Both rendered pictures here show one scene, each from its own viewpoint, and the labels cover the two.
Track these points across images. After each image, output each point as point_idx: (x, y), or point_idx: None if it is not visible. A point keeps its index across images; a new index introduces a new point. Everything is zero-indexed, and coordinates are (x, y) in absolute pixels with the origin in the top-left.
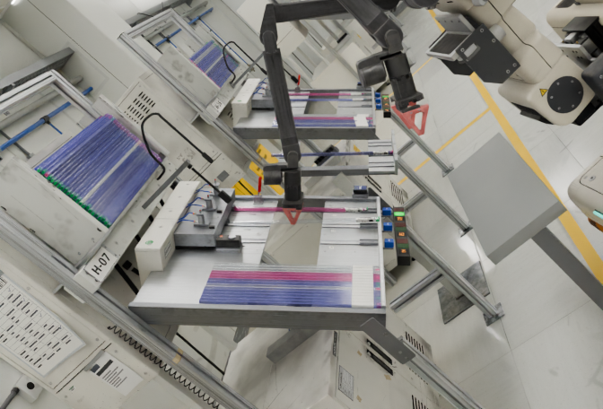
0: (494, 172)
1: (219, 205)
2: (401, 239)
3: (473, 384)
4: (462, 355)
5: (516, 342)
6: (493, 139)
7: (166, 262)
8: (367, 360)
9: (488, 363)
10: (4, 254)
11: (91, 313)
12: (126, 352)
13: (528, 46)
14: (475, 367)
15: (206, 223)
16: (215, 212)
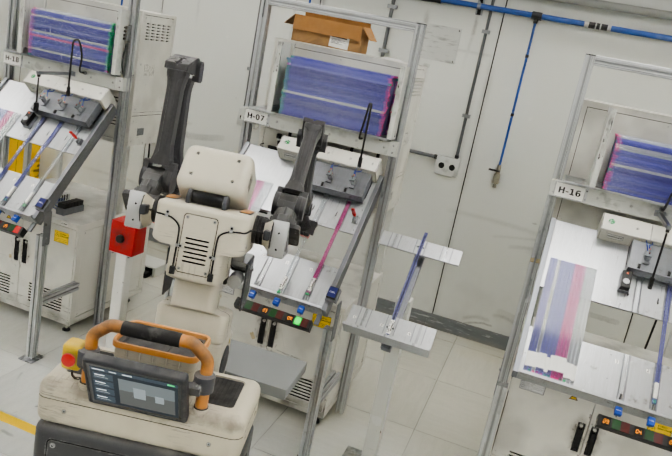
0: (234, 359)
1: (333, 184)
2: (257, 306)
3: (261, 424)
4: (296, 434)
5: (253, 452)
6: (284, 384)
7: (286, 158)
8: (256, 315)
9: (263, 436)
10: (272, 72)
11: (266, 130)
12: None
13: (165, 299)
14: (273, 431)
15: None
16: (323, 181)
